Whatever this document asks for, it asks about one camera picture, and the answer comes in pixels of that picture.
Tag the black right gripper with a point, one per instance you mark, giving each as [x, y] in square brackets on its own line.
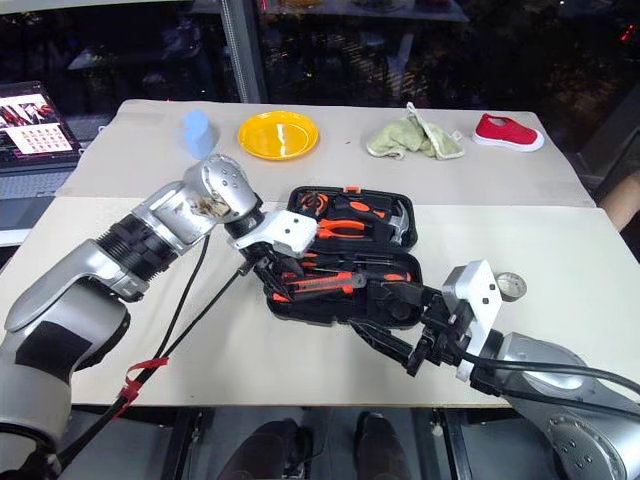
[445, 330]

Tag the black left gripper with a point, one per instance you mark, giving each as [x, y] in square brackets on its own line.
[270, 257]

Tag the orange black utility knife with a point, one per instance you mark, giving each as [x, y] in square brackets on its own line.
[325, 286]

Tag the black tool case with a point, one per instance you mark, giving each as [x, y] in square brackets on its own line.
[345, 312]

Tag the orange case latch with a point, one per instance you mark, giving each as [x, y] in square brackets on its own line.
[353, 190]

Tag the black electrical tape roll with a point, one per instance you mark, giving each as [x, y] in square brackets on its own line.
[515, 287]

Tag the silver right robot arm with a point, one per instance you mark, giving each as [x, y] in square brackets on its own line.
[575, 440]

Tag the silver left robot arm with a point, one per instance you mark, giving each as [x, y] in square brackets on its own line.
[60, 300]

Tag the bystander bare forearm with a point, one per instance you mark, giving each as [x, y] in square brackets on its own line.
[625, 200]

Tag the orange black tape measure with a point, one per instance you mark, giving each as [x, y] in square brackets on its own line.
[314, 201]

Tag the dark rounded shape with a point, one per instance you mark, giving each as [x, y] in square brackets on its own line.
[382, 447]
[267, 452]

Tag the yellow plastic plate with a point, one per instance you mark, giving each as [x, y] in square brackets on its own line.
[277, 140]

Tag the blue foam block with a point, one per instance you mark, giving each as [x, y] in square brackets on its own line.
[200, 135]

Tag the red tape strip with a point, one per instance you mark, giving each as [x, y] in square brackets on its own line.
[140, 372]

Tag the green cloth towel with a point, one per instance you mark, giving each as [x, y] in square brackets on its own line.
[400, 140]

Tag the red white child shoe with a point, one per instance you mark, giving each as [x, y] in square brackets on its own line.
[507, 132]

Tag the grey metal window pillar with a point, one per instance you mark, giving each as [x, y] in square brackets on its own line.
[245, 50]

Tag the open laptop computer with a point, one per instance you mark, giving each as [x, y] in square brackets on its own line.
[27, 160]

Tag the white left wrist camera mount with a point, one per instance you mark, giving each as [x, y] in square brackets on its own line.
[287, 230]

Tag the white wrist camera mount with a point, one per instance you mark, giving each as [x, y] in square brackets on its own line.
[482, 300]
[287, 230]

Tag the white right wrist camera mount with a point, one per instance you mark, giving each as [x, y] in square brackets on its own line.
[482, 300]

